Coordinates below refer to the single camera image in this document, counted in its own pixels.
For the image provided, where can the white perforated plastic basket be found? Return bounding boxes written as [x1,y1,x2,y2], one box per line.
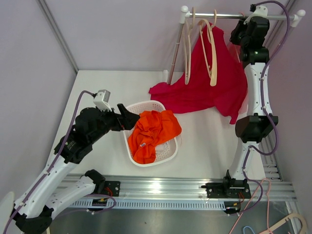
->
[123,100,178,167]

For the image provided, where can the beige hanger of white shirt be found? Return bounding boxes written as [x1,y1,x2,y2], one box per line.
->
[183,16,195,85]

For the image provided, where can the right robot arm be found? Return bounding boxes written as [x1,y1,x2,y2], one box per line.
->
[222,16,278,197]

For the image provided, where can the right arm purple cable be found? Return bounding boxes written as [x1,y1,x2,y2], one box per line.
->
[241,0,291,215]

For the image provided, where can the magenta t shirt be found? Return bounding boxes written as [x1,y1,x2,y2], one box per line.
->
[149,27,248,124]

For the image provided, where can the white t shirt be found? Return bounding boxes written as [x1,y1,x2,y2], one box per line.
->
[155,142,169,154]

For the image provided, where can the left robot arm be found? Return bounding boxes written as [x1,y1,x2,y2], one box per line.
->
[12,104,139,234]

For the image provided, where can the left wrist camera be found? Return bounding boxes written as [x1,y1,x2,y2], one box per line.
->
[93,89,114,112]

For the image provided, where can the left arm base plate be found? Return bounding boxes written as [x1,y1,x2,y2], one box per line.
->
[86,180,121,212]

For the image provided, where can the metal clothes rack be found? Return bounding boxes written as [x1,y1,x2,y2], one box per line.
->
[167,5,307,83]

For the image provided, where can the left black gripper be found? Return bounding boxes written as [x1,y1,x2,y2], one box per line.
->
[89,104,139,144]

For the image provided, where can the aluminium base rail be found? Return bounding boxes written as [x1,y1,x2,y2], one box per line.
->
[31,174,298,210]

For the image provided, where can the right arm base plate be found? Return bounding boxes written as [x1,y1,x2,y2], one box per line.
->
[201,181,252,215]

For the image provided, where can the blue hanger on floor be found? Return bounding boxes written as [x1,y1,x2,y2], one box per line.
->
[242,226,255,234]

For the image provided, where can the beige hanger of orange shirt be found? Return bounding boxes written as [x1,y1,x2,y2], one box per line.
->
[198,10,217,87]

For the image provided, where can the orange t shirt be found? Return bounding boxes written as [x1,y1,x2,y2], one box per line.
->
[128,110,182,164]

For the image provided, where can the beige hanger on floor right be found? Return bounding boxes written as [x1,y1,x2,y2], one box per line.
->
[258,213,308,234]

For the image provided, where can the pink hanger on floor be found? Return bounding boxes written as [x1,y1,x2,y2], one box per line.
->
[229,177,273,234]

